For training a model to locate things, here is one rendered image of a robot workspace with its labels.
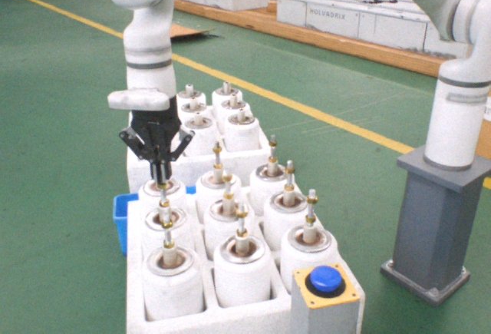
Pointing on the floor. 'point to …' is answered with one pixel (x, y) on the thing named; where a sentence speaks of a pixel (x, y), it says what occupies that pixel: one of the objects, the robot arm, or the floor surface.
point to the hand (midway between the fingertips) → (161, 170)
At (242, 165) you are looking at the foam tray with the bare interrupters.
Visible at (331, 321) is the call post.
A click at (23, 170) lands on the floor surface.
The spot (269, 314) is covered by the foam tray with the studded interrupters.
